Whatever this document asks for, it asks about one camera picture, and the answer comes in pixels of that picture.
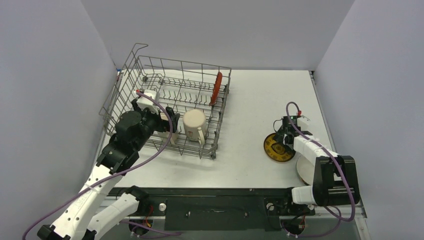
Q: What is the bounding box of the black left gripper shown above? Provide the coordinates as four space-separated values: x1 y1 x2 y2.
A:
132 99 179 151

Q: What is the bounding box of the cream mug with dragon print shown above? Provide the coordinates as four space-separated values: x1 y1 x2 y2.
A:
157 112 178 145

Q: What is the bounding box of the cream mug with floral print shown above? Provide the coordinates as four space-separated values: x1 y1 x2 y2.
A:
182 108 207 146

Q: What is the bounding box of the red plastic plate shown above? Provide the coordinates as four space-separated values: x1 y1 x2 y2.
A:
208 71 223 106

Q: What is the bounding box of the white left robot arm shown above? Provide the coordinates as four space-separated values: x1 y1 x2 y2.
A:
37 97 180 240

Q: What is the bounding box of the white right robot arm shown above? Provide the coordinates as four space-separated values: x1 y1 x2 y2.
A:
271 116 360 214

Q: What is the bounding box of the yellow patterned plate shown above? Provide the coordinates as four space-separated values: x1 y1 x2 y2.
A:
263 133 295 163

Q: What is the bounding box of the white bowl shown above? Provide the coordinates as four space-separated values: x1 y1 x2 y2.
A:
296 155 315 186

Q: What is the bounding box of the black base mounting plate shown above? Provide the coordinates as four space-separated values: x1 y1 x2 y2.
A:
130 187 315 231

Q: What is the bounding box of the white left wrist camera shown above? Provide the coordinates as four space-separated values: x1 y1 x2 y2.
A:
134 89 160 114

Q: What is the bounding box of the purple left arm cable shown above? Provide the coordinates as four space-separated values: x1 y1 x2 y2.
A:
22 91 174 240

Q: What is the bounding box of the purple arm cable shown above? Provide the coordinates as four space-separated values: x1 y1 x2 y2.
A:
22 91 174 240
285 101 357 223

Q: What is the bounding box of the grey wire dish rack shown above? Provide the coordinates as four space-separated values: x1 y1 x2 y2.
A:
99 43 232 160

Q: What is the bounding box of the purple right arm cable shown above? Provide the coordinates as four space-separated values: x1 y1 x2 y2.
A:
285 101 357 223

